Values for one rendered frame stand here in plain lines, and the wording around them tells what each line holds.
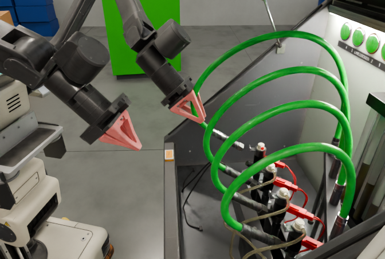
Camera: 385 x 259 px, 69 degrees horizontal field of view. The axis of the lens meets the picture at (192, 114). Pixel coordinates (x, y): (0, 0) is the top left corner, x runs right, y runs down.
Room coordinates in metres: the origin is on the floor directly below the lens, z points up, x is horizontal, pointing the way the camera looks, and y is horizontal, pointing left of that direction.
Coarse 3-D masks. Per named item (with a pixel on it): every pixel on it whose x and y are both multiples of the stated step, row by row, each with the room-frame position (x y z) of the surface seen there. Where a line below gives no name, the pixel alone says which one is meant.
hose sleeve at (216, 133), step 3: (216, 129) 0.58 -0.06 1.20; (213, 132) 0.57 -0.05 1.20; (216, 132) 0.57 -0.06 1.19; (219, 132) 0.58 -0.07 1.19; (213, 135) 0.57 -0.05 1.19; (216, 135) 0.57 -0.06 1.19; (219, 135) 0.57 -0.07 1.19; (222, 135) 0.58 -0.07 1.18; (225, 135) 0.58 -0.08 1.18; (219, 138) 0.57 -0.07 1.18; (222, 138) 0.57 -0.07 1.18; (225, 138) 0.57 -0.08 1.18; (234, 144) 0.58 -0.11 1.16; (237, 144) 0.58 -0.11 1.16; (234, 147) 0.58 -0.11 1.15
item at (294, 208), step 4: (292, 204) 0.42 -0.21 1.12; (292, 208) 0.41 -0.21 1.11; (296, 208) 0.41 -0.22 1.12; (300, 208) 0.41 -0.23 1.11; (288, 212) 0.41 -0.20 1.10; (292, 212) 0.41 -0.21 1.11; (296, 212) 0.40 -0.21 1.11; (300, 212) 0.40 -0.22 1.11; (304, 212) 0.40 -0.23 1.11; (308, 212) 0.40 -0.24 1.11; (300, 216) 0.40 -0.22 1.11; (304, 216) 0.39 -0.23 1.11; (308, 216) 0.39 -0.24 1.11; (312, 216) 0.39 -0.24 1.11; (312, 220) 0.39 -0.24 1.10
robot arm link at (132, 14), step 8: (120, 0) 0.80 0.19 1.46; (128, 0) 0.78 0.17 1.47; (136, 0) 0.80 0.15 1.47; (120, 8) 0.78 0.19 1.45; (128, 8) 0.76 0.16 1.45; (136, 8) 0.75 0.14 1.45; (128, 16) 0.73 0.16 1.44; (136, 16) 0.70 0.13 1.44; (144, 16) 0.74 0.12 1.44; (128, 24) 0.70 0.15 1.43; (136, 24) 0.68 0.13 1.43; (144, 24) 0.70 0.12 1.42; (144, 32) 0.65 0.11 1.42
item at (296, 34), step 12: (264, 36) 0.58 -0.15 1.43; (276, 36) 0.58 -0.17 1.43; (288, 36) 0.59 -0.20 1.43; (300, 36) 0.59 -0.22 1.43; (312, 36) 0.59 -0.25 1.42; (240, 48) 0.58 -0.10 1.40; (324, 48) 0.60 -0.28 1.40; (216, 60) 0.58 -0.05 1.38; (336, 60) 0.59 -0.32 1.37; (204, 72) 0.58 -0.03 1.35; (192, 108) 0.57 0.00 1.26; (336, 132) 0.60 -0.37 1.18
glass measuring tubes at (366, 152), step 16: (368, 96) 0.60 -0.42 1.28; (384, 96) 0.58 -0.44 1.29; (384, 112) 0.54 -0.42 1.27; (368, 128) 0.58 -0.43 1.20; (384, 128) 0.54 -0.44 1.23; (368, 144) 0.58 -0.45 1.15; (384, 144) 0.51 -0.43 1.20; (352, 160) 0.58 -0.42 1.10; (368, 160) 0.54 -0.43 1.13; (384, 160) 0.51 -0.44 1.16; (368, 176) 0.54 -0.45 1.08; (384, 176) 0.48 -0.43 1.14; (368, 192) 0.51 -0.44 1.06; (384, 192) 0.47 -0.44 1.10; (352, 208) 0.54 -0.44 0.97; (368, 208) 0.51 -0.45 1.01; (384, 208) 0.47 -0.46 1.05; (352, 224) 0.50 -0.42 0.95
